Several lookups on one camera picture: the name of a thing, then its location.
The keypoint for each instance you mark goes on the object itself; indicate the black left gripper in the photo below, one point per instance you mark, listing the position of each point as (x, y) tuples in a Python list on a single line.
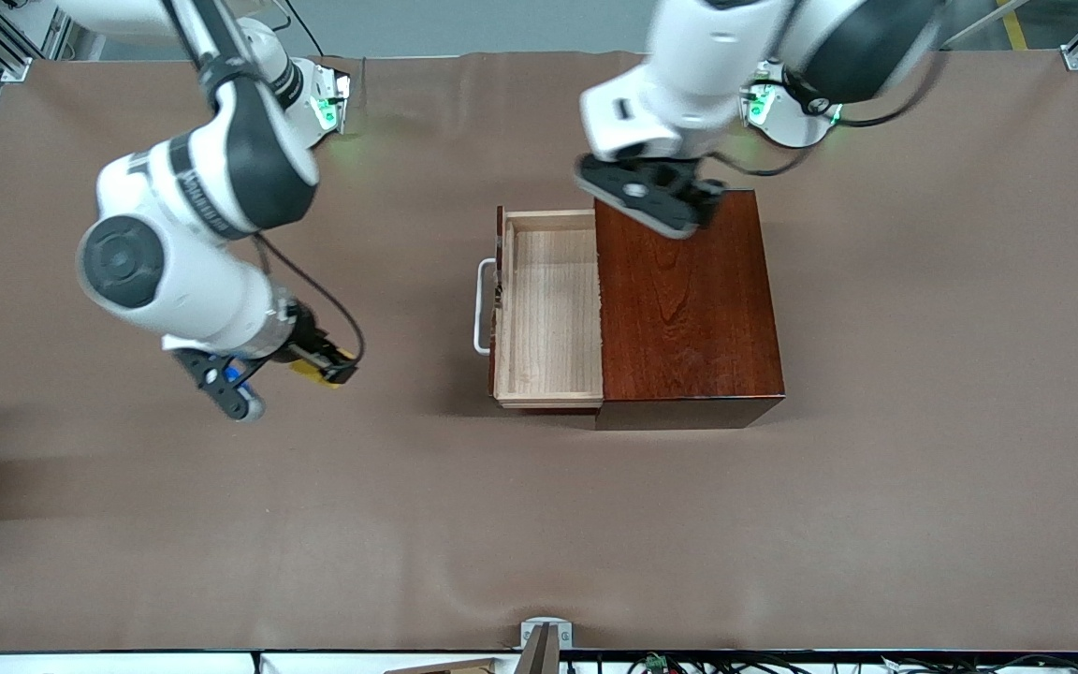
[(700, 195)]

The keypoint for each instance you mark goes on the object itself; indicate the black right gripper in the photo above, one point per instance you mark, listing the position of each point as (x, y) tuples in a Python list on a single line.
[(306, 339)]

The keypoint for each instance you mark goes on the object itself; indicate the yellow wooden block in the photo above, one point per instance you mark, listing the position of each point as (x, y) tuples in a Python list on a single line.
[(305, 367)]

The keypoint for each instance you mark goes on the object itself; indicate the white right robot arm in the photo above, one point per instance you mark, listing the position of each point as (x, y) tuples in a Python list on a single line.
[(174, 281)]

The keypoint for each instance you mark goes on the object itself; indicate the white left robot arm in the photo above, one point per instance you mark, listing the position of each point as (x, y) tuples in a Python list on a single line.
[(707, 56)]

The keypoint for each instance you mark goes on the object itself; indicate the dark red wooden cabinet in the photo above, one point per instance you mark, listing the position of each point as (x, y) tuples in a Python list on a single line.
[(689, 318)]

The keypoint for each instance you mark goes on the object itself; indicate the brown table cover cloth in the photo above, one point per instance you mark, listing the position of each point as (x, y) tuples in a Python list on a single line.
[(314, 524)]

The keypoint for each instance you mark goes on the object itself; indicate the tan wooden board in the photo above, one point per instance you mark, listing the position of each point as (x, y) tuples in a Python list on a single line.
[(464, 667)]

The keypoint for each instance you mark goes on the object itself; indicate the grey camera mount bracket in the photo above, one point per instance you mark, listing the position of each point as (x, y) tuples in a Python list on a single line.
[(546, 646)]

